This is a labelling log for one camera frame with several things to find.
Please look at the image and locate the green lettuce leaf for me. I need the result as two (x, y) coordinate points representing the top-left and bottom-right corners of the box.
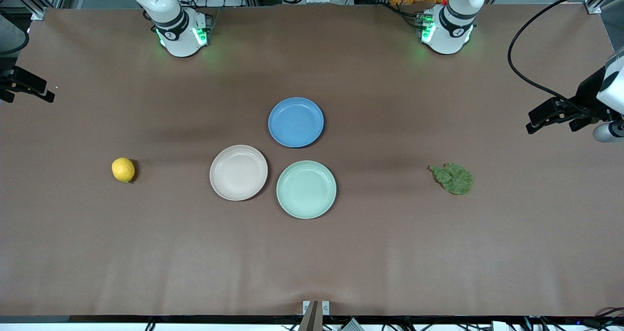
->
(429, 163), (474, 195)

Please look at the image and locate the yellow lemon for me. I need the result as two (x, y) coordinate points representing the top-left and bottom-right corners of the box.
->
(112, 157), (136, 183)

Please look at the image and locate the pink plate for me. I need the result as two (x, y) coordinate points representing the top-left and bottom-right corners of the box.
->
(210, 145), (269, 201)

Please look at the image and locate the blue plate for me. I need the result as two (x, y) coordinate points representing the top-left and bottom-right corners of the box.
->
(268, 97), (325, 149)

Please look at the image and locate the light green plate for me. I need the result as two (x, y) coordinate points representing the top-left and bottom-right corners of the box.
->
(276, 160), (337, 220)

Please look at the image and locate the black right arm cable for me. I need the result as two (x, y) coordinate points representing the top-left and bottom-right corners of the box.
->
(0, 26), (30, 56)

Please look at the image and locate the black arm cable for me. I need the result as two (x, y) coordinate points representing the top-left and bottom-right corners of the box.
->
(507, 0), (624, 119)
(0, 26), (30, 56)

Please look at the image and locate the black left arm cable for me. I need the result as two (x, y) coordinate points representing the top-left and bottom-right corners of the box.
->
(507, 0), (624, 119)

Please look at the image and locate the silver camera mount bracket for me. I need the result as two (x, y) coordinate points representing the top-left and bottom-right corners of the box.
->
(302, 300), (331, 316)

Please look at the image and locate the brown camera pole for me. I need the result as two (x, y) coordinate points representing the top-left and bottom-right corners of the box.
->
(298, 300), (324, 331)

